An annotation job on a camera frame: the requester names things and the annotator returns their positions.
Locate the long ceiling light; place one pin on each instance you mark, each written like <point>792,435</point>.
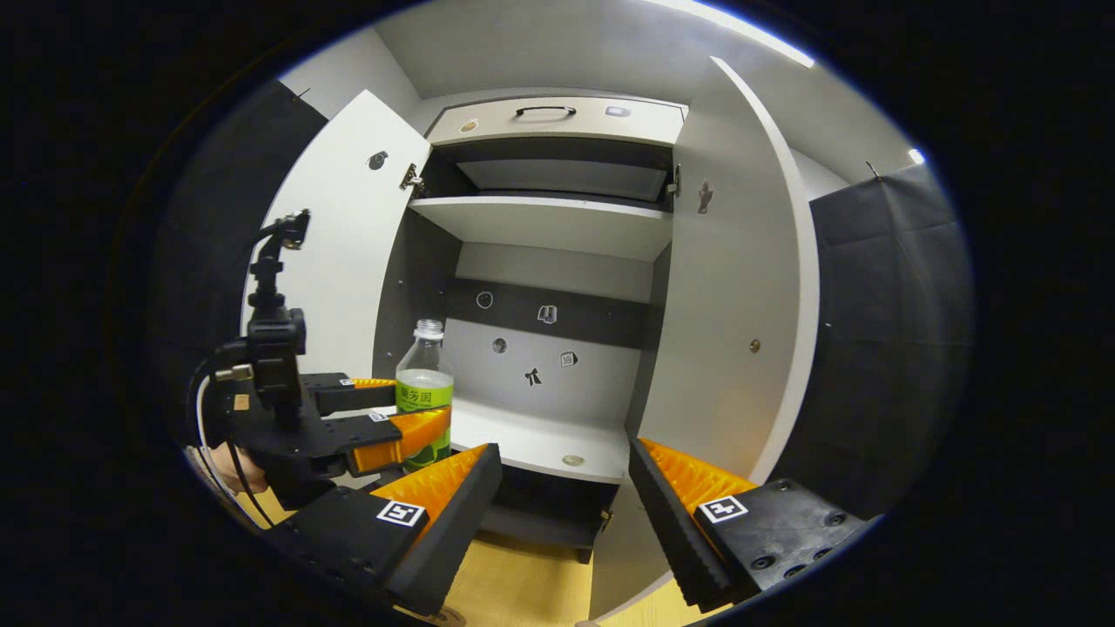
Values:
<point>740,26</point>

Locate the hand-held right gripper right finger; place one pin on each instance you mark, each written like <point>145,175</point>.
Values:
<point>675,531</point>

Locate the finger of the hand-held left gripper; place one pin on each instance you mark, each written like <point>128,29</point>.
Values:
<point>348,394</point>
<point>366,431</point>

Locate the white cabinet door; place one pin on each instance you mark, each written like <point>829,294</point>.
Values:
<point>348,226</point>
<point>723,287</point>

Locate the green label plastic bottle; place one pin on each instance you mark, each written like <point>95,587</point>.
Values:
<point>424,366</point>

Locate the beige cabinet drawer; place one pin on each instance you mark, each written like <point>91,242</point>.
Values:
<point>566,126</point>

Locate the black backdrop cloth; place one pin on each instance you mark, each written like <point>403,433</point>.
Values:
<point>880,331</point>

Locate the small ceiling light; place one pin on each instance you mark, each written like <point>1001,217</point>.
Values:
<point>915,156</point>

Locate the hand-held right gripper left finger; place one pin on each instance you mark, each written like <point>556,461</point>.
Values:
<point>435,544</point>

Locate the round brown coaster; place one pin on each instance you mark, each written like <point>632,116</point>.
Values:
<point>446,616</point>

